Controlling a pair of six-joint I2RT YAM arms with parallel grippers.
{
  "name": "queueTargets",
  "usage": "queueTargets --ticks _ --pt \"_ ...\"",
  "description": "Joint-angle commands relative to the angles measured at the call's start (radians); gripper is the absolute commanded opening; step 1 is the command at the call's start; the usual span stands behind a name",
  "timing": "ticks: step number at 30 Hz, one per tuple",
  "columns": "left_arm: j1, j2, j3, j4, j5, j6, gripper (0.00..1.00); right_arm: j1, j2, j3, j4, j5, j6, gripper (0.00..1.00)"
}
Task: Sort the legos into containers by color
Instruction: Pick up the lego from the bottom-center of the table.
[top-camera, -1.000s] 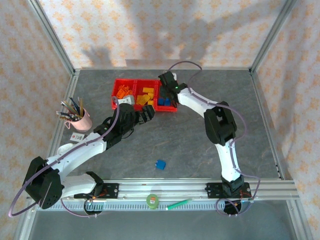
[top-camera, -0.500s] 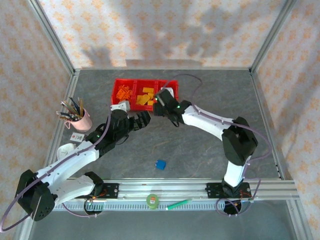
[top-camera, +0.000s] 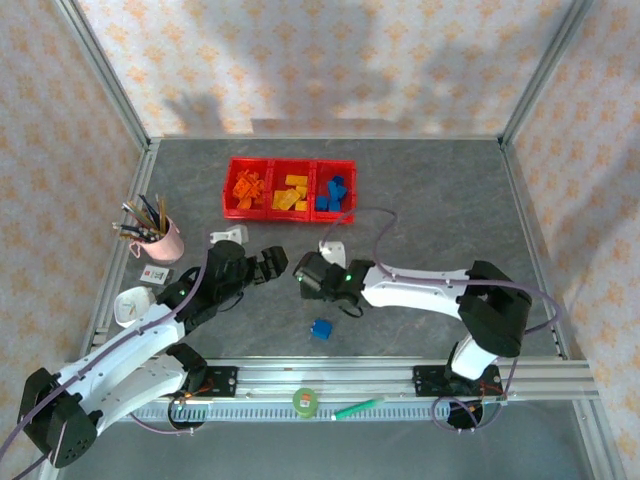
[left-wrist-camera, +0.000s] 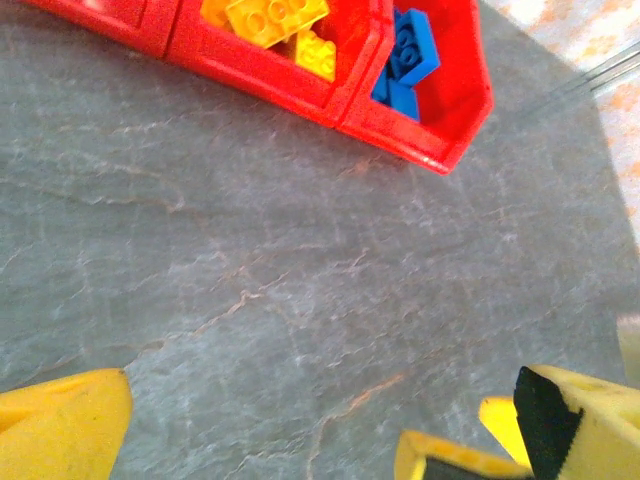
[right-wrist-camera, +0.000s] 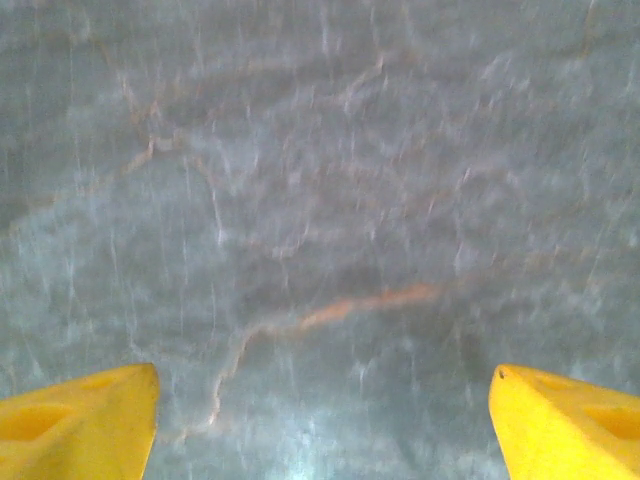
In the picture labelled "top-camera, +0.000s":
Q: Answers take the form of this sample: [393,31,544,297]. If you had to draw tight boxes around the orange lego chassis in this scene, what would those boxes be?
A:
[238,170,265,197]

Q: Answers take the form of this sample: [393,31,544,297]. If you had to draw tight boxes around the aluminium frame post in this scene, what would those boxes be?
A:
[498,0,596,151]
[53,0,154,154]

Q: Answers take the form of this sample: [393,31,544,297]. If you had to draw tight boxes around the small white red card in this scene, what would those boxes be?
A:
[141,266,174,285]

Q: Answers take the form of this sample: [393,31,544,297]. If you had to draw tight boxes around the aluminium table end rail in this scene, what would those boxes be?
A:
[149,133,504,142]

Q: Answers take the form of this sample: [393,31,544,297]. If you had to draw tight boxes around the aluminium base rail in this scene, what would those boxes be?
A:
[54,355,600,401]

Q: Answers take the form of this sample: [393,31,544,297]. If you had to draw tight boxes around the dark blue pencil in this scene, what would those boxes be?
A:
[139,194,161,234]

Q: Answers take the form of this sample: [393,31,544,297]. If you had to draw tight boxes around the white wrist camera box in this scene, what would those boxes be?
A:
[209,224,250,245]
[318,239,347,269]

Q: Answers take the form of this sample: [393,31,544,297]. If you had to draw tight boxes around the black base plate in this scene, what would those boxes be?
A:
[169,365,239,400]
[410,364,506,401]

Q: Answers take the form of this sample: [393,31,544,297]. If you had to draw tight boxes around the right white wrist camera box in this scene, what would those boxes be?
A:
[318,239,347,269]

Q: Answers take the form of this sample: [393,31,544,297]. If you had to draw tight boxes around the green pencil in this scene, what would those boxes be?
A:
[122,201,155,232]

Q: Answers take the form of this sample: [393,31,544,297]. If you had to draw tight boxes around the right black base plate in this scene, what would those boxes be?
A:
[410,364,506,401]

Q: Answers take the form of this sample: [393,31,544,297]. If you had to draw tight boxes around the white round clock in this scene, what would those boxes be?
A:
[114,287,154,329]

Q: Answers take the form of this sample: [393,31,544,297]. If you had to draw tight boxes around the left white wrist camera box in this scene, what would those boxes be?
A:
[209,224,250,245]

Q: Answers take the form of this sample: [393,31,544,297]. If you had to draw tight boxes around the red plastic bin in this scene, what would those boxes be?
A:
[264,158,317,223]
[223,156,274,221]
[310,159,359,225]

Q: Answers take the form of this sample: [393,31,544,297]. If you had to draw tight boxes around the green tape roll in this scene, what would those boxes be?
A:
[292,387,320,419]

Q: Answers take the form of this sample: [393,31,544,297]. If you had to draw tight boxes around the pink cup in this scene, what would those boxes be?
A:
[130,215,185,265]

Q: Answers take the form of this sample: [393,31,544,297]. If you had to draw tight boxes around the grey slotted cable duct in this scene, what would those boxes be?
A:
[132,403,501,424]

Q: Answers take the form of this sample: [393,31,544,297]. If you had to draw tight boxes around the green marker pen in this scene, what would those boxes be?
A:
[332,396,387,421]

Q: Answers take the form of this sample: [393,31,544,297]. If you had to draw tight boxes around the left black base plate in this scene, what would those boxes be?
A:
[169,365,239,400]

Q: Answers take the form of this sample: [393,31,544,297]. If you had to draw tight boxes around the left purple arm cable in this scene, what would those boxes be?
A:
[0,247,211,480]

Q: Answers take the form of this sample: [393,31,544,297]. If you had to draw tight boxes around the aluminium table side rail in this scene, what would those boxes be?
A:
[79,139,161,361]
[499,139,586,361]

